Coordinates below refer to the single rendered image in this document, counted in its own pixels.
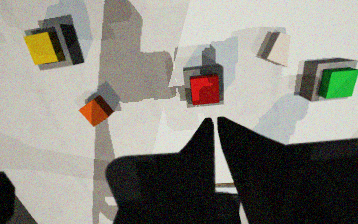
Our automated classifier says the green button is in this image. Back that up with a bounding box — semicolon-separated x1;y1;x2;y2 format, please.
299;58;358;101

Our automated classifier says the yellow button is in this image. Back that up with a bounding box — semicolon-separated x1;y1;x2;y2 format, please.
24;23;84;71

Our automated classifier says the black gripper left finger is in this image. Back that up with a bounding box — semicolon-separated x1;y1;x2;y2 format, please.
105;117;216;224

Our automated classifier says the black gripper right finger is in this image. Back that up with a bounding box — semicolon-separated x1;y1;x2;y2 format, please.
217;116;358;224

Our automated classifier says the red button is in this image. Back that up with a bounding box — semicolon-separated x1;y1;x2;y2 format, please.
183;63;224;108

